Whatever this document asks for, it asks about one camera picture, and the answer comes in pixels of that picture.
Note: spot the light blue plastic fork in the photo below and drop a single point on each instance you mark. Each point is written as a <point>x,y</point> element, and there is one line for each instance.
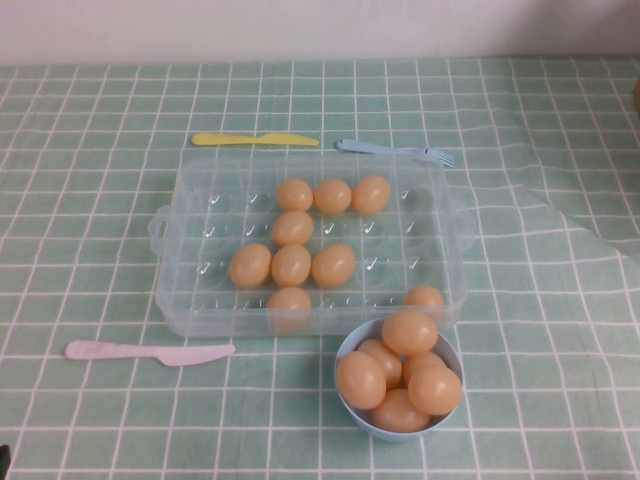
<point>355,146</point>

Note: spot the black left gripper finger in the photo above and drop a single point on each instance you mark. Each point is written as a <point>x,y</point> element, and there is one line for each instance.
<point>3,457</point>

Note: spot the clear plastic egg box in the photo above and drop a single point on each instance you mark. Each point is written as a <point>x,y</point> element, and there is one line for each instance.
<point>215,235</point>

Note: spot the light blue bowl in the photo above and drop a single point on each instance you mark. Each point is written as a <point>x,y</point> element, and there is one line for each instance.
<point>395,436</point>

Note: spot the pink plastic knife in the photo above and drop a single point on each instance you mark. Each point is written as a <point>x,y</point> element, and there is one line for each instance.
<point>125,351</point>

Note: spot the mint green checked tablecloth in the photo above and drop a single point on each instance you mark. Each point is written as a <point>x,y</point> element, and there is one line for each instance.
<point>100,200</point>

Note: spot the yellow plastic knife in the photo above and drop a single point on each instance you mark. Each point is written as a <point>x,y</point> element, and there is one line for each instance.
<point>225,139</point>

